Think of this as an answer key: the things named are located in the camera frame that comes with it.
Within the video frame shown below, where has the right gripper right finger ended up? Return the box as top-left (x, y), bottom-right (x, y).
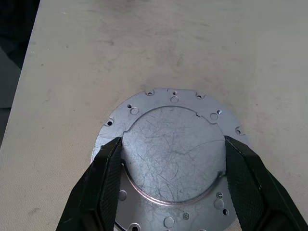
top-left (224, 135), bottom-right (308, 231)

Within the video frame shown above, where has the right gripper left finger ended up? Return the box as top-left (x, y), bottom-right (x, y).
top-left (55, 136), bottom-right (124, 231)

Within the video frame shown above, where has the round silver motor housing lid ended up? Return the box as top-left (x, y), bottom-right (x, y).
top-left (90, 87), bottom-right (250, 231)

